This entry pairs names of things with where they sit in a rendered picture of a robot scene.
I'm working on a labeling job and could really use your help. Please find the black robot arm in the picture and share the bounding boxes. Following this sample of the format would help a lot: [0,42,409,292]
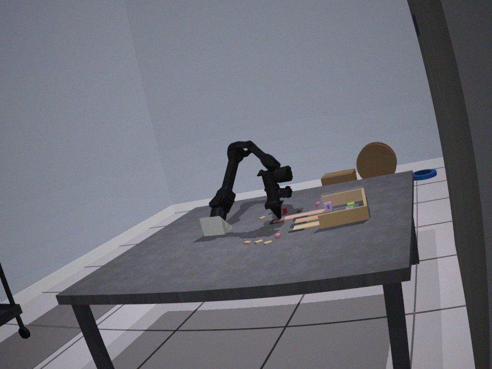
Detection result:
[209,140,293,221]

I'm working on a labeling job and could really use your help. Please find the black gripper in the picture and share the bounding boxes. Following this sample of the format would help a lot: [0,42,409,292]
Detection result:
[264,183,285,219]

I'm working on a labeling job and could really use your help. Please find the pale peach strip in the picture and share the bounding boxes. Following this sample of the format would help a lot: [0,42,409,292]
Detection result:
[273,210,317,223]

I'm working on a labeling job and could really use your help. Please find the cream flat strip with red stripes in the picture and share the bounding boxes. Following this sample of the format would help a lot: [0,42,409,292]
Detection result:
[295,215,318,223]

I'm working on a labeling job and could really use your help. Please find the tan wooden plank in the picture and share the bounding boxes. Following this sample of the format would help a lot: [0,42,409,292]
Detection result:
[293,221,320,230]

